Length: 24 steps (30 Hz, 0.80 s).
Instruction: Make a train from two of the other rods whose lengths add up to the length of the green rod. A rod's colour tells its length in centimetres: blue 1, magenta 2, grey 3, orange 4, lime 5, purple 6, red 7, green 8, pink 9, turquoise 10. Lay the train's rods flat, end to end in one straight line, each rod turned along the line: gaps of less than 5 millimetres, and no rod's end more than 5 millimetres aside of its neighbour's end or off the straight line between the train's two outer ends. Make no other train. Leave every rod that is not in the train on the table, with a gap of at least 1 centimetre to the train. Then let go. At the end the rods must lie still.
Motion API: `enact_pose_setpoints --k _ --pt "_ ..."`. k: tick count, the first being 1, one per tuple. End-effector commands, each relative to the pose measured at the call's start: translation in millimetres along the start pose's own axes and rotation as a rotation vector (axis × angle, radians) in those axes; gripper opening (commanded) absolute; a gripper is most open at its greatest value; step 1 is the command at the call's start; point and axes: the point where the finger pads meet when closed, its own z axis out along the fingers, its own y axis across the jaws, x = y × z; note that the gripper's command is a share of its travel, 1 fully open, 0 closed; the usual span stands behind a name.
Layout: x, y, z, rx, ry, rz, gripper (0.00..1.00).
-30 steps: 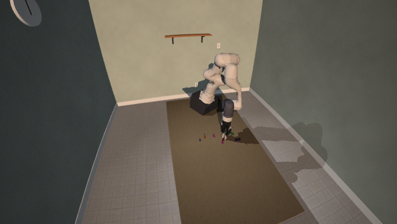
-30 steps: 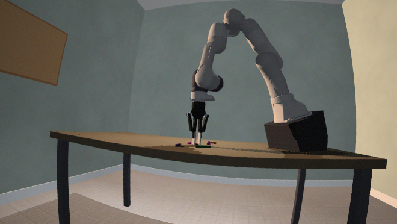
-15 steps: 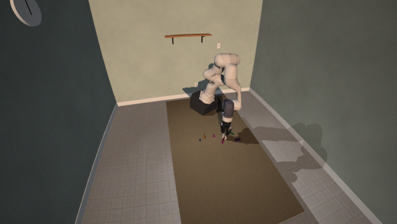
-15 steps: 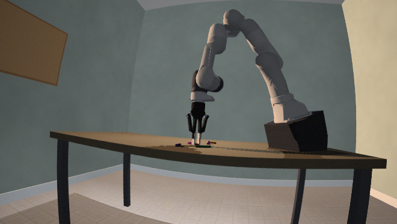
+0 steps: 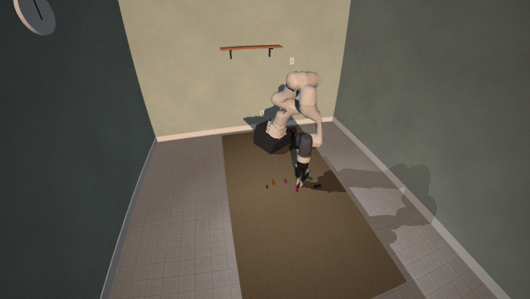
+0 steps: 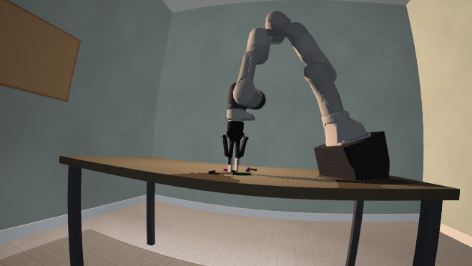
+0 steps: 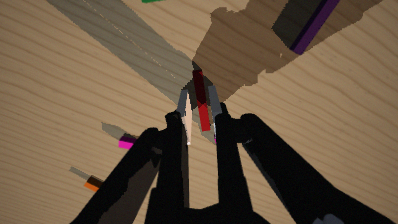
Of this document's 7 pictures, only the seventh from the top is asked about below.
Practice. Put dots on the red rod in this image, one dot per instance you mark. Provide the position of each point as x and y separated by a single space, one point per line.
201 99

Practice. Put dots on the orange rod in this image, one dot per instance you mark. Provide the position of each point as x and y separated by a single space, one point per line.
93 184

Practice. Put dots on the purple rod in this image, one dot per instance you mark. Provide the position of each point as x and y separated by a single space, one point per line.
313 25

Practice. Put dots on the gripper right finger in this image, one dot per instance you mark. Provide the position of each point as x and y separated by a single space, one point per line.
305 193

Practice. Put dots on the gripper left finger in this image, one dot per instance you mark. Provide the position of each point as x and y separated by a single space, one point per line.
120 197

